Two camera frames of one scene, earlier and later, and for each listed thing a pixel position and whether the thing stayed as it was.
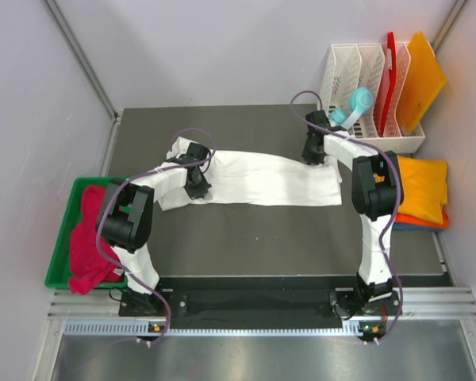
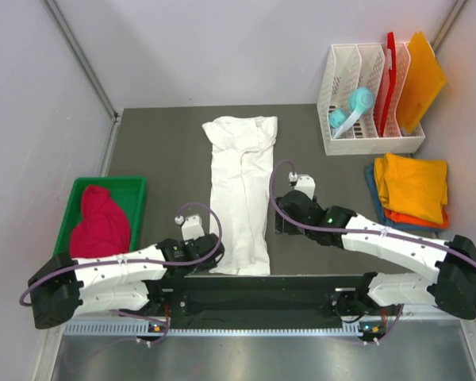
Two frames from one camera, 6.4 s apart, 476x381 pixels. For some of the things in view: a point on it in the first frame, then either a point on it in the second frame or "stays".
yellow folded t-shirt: x=424 y=187 stays
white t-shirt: x=259 y=178 → x=240 y=167
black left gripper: x=201 y=192 → x=205 y=267
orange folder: x=424 y=78 stays
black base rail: x=260 y=302 stays
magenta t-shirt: x=89 y=268 stays
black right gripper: x=307 y=158 → x=288 y=227
